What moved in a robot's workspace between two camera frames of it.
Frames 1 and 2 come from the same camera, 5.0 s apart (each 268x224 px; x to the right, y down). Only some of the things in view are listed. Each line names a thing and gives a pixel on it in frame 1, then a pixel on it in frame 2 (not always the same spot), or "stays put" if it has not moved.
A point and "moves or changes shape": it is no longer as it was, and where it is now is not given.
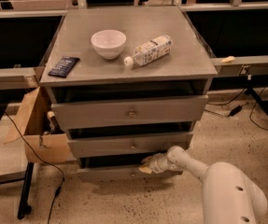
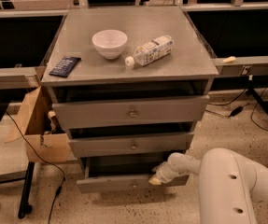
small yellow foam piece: (228, 59) stays put
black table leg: (24, 208) stays put
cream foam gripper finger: (148, 169) → (156, 181)
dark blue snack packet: (63, 66) stays put
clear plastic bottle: (150, 50) stays put
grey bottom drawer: (117, 175) moves or changes shape
